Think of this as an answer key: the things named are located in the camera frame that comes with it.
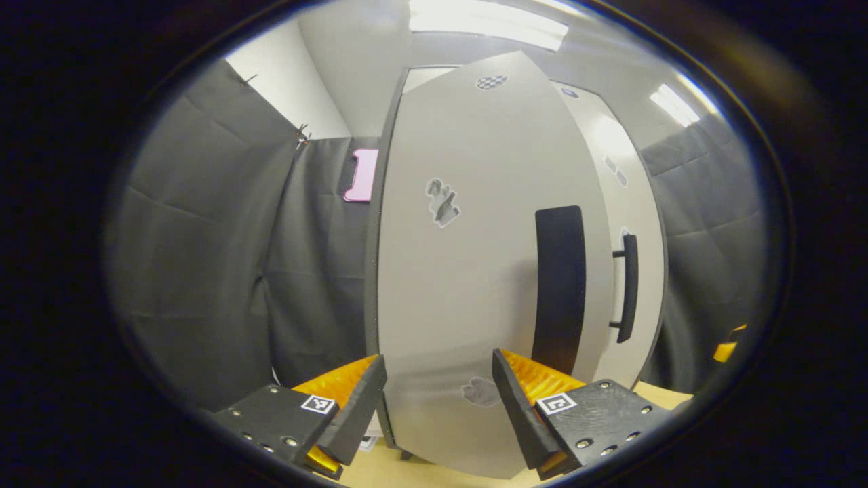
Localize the small ceiling light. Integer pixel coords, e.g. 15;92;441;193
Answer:
650;83;701;127

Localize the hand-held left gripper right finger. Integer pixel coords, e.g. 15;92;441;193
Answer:
492;348;672;481

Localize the grey shoe cabinet door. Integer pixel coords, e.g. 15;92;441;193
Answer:
553;80;669;392
376;51;614;479

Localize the large ceiling light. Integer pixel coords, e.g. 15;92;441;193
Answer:
409;0;570;52

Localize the black backdrop cloth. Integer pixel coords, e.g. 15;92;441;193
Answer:
105;58;770;411

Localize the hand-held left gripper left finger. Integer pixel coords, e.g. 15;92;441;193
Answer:
210;354;389;481

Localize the grey shoe cabinet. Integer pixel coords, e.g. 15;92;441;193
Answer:
364;64;462;462

